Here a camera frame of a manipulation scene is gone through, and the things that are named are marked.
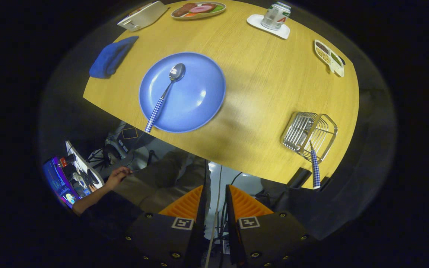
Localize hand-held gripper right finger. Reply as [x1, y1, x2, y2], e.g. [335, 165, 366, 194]
[225, 184, 312, 268]

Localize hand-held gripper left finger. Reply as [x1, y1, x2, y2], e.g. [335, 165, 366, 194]
[124, 185, 211, 268]

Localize fork with blue checked handle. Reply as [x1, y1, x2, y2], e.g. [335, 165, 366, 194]
[309, 141, 321, 189]

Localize spoon with blue checked handle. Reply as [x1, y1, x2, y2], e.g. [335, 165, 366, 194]
[144, 63, 186, 133]

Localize person's grey trousers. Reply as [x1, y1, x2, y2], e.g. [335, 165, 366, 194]
[114, 149, 207, 214]

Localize person's dark shirt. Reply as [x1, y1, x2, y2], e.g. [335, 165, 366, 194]
[80, 201, 144, 240]

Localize black box with orange outline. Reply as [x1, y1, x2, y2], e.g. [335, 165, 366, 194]
[121, 127, 139, 140]

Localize blue plate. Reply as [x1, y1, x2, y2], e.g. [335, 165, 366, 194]
[139, 52, 226, 134]

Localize white side desk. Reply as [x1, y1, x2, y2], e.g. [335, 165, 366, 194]
[66, 141, 105, 186]

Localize glowing laptop screen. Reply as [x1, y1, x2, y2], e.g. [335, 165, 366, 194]
[42, 156, 79, 209]

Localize blue folded cloth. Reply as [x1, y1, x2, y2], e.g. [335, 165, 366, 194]
[89, 36, 140, 79]

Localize white sectioned snack dish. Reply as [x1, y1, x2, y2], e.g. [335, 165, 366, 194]
[314, 39, 345, 77]

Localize beige food plate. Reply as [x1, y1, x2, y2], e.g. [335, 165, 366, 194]
[171, 1, 227, 20]

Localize white coaster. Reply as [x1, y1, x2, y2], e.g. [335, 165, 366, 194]
[247, 14, 291, 39]

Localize brown meat patty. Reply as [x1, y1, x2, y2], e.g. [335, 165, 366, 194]
[172, 3, 196, 17]

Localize pink ham slice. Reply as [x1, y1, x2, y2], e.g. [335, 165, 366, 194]
[189, 4, 213, 14]

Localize white toaster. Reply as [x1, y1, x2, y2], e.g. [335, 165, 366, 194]
[117, 1, 168, 32]

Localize green white drink bottle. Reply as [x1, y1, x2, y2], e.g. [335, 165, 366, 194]
[261, 1, 292, 31]

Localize brown toast slice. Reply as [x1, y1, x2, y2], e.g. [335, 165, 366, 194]
[131, 3, 152, 15]

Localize white cable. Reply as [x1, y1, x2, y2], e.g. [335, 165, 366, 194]
[204, 165, 223, 268]

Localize metal wire basket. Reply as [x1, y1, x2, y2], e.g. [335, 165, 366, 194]
[281, 112, 338, 164]

